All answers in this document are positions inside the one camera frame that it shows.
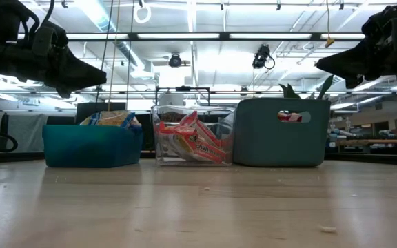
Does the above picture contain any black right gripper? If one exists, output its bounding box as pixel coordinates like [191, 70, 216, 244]
[316, 11, 397, 90]

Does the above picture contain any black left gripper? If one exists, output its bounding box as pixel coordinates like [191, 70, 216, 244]
[0, 38, 108, 99]

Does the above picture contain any blue yellow Maruchan ramen pack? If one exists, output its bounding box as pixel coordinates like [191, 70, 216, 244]
[79, 110, 143, 134]

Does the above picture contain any green succulent plant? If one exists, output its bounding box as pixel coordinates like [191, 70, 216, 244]
[278, 74, 336, 101]

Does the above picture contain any small teal plastic bin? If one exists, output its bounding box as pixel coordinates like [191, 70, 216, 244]
[41, 124, 145, 169]

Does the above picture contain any wooden background table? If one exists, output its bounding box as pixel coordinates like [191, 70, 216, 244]
[329, 138, 397, 147]

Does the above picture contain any white background box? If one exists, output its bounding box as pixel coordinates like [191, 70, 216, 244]
[158, 92, 185, 108]

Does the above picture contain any clear plastic bin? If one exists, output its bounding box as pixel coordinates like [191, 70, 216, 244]
[151, 105, 236, 167]

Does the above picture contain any yellow hanging cable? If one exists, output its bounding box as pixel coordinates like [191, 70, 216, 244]
[325, 0, 336, 49]

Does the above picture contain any black hanging cable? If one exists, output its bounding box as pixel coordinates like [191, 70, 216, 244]
[94, 0, 115, 103]

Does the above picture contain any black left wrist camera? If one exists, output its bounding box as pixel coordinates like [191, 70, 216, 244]
[31, 26, 58, 56]

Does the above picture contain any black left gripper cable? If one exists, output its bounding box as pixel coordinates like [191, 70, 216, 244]
[18, 0, 55, 39]

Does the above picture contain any black aluminium table frame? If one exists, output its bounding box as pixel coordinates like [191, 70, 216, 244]
[0, 149, 397, 165]

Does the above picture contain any black overhead camera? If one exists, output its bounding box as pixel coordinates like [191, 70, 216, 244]
[252, 43, 276, 70]

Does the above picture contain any white hanging ring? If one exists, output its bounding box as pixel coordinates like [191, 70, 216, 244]
[133, 2, 152, 25]

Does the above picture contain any round black ceiling camera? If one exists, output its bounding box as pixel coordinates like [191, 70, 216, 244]
[167, 52, 183, 68]

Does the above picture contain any dark teal bin with handles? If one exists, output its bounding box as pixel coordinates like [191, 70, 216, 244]
[232, 97, 332, 168]

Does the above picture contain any black overhead frame bar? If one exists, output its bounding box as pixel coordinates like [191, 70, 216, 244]
[65, 32, 367, 43]

